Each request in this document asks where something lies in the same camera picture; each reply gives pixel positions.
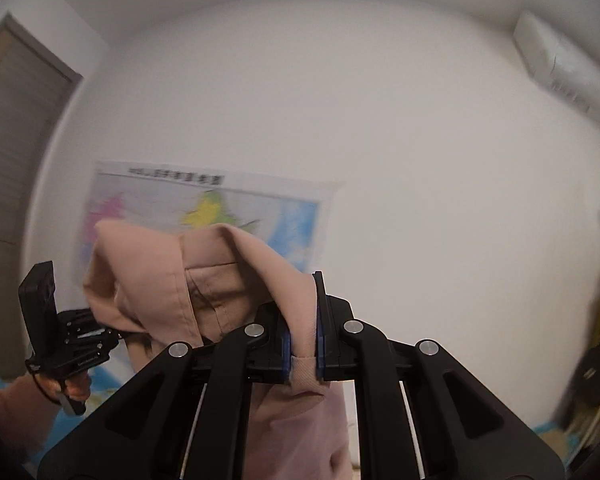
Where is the person's left hand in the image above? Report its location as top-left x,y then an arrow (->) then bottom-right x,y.
0,372 -> 91,463

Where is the colourful wall map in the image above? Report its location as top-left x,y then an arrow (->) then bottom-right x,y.
73,160 -> 339,282

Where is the white air conditioner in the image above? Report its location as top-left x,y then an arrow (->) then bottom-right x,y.
513,11 -> 600,127

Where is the pink collared shirt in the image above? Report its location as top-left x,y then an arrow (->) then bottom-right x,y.
83,220 -> 352,479

